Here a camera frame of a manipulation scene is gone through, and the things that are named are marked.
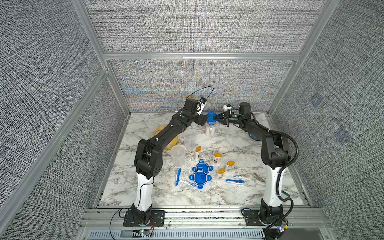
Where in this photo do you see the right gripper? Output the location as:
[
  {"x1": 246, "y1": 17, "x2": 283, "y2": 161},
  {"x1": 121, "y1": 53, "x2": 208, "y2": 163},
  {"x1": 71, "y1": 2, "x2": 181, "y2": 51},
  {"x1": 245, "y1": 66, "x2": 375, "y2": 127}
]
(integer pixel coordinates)
[{"x1": 213, "y1": 110, "x2": 243, "y2": 127}]

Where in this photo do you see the blue lid back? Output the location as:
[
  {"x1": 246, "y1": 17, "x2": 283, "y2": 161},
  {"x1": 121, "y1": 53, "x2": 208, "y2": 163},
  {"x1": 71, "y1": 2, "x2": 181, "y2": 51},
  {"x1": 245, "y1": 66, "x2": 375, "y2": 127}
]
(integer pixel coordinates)
[{"x1": 206, "y1": 111, "x2": 217, "y2": 127}]

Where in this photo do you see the blue lid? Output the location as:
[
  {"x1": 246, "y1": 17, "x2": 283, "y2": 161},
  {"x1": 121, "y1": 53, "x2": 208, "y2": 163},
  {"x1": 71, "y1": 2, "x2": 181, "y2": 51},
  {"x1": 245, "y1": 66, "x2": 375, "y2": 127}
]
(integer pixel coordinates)
[
  {"x1": 206, "y1": 111, "x2": 217, "y2": 127},
  {"x1": 192, "y1": 159, "x2": 214, "y2": 174},
  {"x1": 189, "y1": 171, "x2": 213, "y2": 190}
]

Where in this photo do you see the clear container back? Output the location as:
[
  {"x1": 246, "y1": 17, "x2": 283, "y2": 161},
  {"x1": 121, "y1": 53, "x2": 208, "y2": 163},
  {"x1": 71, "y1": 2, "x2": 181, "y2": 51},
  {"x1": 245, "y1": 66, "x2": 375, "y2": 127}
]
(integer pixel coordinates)
[{"x1": 205, "y1": 122, "x2": 217, "y2": 137}]

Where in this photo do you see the clear container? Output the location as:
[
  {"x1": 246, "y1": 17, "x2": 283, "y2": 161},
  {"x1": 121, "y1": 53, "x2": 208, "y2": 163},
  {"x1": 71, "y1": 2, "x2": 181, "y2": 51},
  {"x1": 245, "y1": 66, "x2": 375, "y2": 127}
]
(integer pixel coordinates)
[
  {"x1": 184, "y1": 130, "x2": 196, "y2": 152},
  {"x1": 171, "y1": 146, "x2": 186, "y2": 168},
  {"x1": 205, "y1": 122, "x2": 217, "y2": 137}
]

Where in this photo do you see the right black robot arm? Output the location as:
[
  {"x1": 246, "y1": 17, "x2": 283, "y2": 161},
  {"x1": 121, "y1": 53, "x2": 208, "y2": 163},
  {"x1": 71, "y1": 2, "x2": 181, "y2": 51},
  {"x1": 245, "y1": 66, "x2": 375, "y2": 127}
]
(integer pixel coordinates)
[{"x1": 214, "y1": 102, "x2": 299, "y2": 228}]

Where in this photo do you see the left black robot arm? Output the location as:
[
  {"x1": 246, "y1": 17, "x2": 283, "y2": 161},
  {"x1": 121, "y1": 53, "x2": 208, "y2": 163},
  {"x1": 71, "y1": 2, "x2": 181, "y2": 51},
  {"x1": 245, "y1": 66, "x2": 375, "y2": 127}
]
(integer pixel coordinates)
[{"x1": 131, "y1": 97, "x2": 208, "y2": 224}]

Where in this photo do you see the clear container middle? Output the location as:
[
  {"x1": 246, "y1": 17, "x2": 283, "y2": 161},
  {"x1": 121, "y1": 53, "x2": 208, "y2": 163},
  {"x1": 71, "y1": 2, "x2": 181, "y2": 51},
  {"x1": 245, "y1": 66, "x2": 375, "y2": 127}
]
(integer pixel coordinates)
[{"x1": 184, "y1": 130, "x2": 196, "y2": 152}]

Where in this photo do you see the dark blue bowl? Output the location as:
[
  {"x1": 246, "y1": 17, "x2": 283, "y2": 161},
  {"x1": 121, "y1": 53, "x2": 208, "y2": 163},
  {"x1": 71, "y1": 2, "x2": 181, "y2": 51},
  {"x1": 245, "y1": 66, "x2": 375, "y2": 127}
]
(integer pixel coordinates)
[{"x1": 249, "y1": 133, "x2": 261, "y2": 142}]

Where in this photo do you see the yellow bamboo steamer basket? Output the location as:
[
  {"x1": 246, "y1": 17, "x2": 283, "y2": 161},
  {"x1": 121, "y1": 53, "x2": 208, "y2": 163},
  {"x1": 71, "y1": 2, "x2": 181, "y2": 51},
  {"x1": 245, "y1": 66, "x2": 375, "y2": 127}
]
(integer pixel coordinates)
[{"x1": 153, "y1": 125, "x2": 179, "y2": 150}]

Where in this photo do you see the clear container front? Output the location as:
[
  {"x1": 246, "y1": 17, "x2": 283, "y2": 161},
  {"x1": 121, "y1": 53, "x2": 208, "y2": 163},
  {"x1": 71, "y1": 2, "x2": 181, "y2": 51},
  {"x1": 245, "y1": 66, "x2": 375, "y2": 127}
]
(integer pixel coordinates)
[{"x1": 171, "y1": 146, "x2": 186, "y2": 168}]

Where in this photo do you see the blue lid upper centre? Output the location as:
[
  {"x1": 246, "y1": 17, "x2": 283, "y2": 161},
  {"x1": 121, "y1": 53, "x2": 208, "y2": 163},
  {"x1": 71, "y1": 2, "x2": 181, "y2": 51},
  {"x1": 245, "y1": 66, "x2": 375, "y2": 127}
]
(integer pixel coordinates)
[{"x1": 192, "y1": 159, "x2": 214, "y2": 174}]

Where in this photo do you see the orange cap bottle front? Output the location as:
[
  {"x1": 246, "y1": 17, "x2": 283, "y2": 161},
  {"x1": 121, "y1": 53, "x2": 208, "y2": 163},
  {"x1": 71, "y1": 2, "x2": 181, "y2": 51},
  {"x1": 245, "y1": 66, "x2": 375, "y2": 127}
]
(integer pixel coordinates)
[{"x1": 216, "y1": 168, "x2": 226, "y2": 180}]

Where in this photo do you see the blue toothbrush left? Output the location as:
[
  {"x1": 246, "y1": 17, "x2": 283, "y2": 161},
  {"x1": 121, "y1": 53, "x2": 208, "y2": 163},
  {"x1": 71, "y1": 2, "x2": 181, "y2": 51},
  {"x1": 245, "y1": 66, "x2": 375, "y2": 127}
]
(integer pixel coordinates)
[{"x1": 175, "y1": 168, "x2": 182, "y2": 186}]

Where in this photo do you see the blue toothbrush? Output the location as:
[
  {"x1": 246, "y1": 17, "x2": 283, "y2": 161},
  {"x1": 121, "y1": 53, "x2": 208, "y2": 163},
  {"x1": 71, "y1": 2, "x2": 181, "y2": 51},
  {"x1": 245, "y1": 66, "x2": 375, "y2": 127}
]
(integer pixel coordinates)
[
  {"x1": 226, "y1": 179, "x2": 245, "y2": 185},
  {"x1": 175, "y1": 168, "x2": 182, "y2": 186}
]

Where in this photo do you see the blue lid lower centre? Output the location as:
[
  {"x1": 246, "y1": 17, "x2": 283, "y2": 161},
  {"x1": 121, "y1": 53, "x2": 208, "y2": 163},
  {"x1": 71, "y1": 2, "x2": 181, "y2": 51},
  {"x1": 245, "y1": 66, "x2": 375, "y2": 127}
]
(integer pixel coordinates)
[{"x1": 189, "y1": 171, "x2": 213, "y2": 190}]

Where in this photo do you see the toothpaste tube right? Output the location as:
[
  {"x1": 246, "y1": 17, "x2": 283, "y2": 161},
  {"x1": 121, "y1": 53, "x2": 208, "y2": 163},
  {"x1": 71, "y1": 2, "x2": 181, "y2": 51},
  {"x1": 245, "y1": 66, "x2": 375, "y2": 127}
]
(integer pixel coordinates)
[{"x1": 233, "y1": 176, "x2": 249, "y2": 183}]

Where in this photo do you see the toothpaste tube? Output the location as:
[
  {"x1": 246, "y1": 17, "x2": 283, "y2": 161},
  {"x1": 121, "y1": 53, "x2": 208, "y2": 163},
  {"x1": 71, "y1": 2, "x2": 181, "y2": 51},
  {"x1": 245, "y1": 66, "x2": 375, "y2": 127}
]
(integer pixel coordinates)
[
  {"x1": 179, "y1": 180, "x2": 198, "y2": 188},
  {"x1": 233, "y1": 176, "x2": 249, "y2": 183}
]

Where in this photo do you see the blue toothbrush front right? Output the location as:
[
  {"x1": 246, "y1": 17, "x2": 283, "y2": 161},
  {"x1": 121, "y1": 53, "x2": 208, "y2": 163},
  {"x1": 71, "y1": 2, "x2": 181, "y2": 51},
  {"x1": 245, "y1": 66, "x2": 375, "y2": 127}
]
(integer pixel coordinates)
[{"x1": 226, "y1": 179, "x2": 245, "y2": 185}]

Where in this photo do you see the toothpaste tube front left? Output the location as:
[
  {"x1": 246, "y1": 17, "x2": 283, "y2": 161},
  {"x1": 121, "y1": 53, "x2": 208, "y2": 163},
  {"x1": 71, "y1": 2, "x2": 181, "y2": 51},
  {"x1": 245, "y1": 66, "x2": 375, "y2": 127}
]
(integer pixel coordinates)
[{"x1": 179, "y1": 180, "x2": 198, "y2": 188}]

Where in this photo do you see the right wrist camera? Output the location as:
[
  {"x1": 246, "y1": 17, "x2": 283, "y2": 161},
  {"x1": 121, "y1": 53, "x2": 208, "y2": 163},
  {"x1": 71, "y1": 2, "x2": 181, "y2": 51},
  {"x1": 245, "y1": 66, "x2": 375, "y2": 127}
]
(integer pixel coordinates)
[{"x1": 223, "y1": 104, "x2": 237, "y2": 115}]

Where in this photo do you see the green handled fork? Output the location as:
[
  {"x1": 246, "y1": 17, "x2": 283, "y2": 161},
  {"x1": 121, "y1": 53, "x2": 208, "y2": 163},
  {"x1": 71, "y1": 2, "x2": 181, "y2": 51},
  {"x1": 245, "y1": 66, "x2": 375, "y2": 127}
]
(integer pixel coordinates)
[{"x1": 253, "y1": 172, "x2": 266, "y2": 183}]

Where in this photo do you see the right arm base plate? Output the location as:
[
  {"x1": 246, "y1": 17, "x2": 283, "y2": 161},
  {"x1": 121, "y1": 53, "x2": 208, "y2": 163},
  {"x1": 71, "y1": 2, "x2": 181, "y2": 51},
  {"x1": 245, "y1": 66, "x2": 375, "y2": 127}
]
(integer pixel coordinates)
[{"x1": 241, "y1": 208, "x2": 289, "y2": 226}]

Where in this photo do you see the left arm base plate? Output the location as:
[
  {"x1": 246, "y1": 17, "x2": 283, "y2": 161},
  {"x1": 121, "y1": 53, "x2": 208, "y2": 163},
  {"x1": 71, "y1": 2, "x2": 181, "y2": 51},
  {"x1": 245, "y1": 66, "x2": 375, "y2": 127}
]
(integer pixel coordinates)
[{"x1": 123, "y1": 210, "x2": 166, "y2": 228}]

